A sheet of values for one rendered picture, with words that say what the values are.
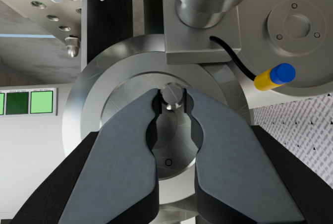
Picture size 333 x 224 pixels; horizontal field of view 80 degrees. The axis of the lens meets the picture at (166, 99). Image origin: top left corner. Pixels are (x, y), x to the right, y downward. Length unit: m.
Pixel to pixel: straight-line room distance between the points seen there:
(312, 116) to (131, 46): 0.22
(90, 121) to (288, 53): 0.17
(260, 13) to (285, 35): 0.03
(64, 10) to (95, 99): 0.31
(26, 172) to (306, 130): 0.57
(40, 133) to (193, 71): 0.48
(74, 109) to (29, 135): 0.43
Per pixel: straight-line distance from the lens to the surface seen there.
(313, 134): 0.29
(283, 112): 0.34
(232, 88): 0.17
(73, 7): 0.44
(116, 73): 0.16
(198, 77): 0.16
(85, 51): 0.19
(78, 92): 0.17
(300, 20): 0.21
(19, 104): 0.61
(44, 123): 0.58
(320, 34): 0.21
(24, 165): 0.61
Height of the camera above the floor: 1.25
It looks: 7 degrees down
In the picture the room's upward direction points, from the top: 177 degrees clockwise
